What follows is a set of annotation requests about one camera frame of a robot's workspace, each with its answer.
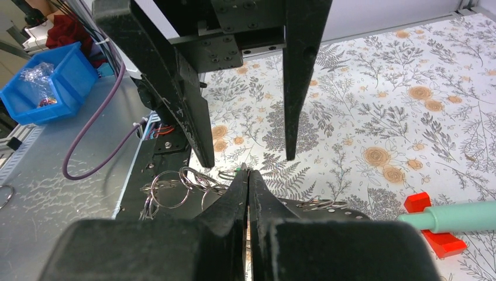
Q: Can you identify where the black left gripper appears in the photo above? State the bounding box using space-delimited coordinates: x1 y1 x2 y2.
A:
92 0 332 168

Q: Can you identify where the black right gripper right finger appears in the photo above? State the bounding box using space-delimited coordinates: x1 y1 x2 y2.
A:
249 170 440 280

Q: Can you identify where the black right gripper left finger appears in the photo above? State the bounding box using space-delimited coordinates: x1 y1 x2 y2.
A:
40 169 249 280

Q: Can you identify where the silver carabiner keyring with chain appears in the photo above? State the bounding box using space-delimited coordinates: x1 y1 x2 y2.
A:
139 167 369 221

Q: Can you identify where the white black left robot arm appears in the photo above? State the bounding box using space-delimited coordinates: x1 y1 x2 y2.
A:
92 1 332 168

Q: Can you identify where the red rolling pin stand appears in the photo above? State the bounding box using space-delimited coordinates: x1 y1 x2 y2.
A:
402 192 467 259

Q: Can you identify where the floral patterned table mat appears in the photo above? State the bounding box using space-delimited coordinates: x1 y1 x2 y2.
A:
185 13 496 281

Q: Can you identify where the blue storage bin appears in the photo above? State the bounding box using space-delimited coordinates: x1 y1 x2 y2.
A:
1 42 99 125

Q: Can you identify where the teal rolling pin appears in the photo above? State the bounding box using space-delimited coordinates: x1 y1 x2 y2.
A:
398 201 495 233

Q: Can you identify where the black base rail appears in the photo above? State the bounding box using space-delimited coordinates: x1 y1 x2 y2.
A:
115 127 191 221

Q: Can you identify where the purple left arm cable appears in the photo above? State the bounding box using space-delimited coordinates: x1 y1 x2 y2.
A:
61 39 150 181

